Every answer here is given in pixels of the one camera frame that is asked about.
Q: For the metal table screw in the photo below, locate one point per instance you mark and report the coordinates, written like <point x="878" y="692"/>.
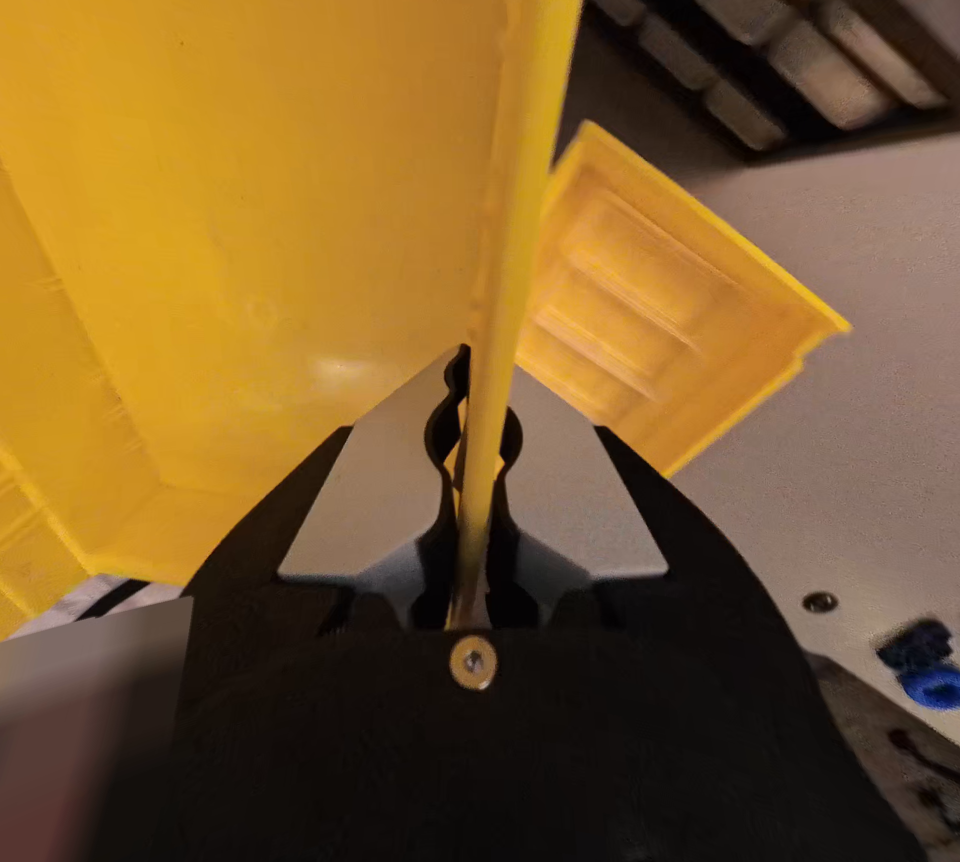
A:
<point x="820" y="601"/>

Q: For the blue plastic object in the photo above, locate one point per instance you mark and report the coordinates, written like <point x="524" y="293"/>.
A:
<point x="926" y="663"/>

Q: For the yellow plastic bin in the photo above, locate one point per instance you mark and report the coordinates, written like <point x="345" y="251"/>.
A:
<point x="262" y="164"/>
<point x="660" y="322"/>

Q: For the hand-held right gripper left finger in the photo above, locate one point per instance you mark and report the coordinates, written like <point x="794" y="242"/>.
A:
<point x="367" y="494"/>

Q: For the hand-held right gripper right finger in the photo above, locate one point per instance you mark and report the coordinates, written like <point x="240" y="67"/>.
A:
<point x="577" y="509"/>

